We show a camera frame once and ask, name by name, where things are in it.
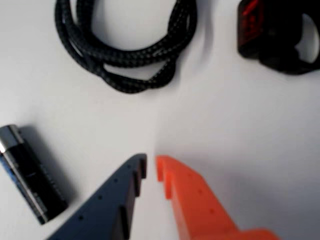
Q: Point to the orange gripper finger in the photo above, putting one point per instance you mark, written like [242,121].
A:
[195,200]

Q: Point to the navy gripper finger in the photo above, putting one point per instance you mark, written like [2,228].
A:
[107,200]

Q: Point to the black cylindrical battery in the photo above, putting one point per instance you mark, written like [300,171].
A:
[30,175]

